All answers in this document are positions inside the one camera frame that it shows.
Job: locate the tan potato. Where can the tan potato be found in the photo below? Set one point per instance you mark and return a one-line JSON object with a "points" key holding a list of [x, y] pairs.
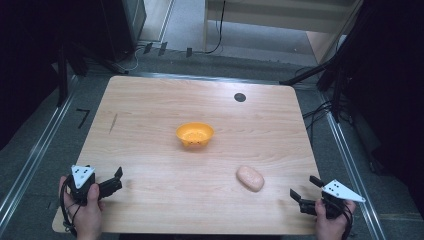
{"points": [[250, 178]]}

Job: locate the black cabinet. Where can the black cabinet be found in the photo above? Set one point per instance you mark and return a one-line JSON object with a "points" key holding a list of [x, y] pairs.
{"points": [[123, 30]]}

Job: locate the black slanted stand bar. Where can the black slanted stand bar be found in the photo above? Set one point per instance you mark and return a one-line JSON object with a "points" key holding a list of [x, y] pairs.
{"points": [[306, 75]]}

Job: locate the light wooden furniture frame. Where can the light wooden furniture frame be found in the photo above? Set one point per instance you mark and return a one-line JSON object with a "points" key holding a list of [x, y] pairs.
{"points": [[276, 15]]}

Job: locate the person's left hand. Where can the person's left hand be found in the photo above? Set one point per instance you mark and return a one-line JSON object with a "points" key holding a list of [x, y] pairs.
{"points": [[87, 215]]}

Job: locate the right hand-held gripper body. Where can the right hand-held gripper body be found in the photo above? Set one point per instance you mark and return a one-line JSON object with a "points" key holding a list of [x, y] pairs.
{"points": [[341, 192]]}

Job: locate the person's right hand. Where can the person's right hand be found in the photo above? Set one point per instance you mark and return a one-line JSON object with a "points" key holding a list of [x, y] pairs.
{"points": [[330, 225]]}

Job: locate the metal floor rail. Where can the metal floor rail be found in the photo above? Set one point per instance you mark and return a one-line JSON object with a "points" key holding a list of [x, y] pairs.
{"points": [[350, 166], [31, 160]]}

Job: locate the small black floor bracket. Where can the small black floor bracket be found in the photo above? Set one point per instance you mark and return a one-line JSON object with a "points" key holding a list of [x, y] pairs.
{"points": [[162, 48], [189, 52], [148, 48]]}

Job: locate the black curtain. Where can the black curtain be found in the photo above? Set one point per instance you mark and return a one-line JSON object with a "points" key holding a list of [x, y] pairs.
{"points": [[30, 50], [390, 83]]}

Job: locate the black round table grommet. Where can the black round table grommet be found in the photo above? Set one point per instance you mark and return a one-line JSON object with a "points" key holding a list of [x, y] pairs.
{"points": [[240, 97]]}

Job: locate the black stand leg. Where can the black stand leg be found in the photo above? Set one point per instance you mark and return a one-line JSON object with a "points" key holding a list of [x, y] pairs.
{"points": [[100, 60]]}

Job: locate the orange plastic bowl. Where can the orange plastic bowl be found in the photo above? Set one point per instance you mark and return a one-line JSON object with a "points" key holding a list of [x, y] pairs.
{"points": [[195, 133]]}

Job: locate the black stand post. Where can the black stand post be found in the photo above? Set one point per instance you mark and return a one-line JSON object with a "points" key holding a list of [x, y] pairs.
{"points": [[336, 96], [62, 76]]}

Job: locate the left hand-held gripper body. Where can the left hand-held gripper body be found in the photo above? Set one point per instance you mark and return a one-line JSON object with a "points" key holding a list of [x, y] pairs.
{"points": [[81, 175]]}

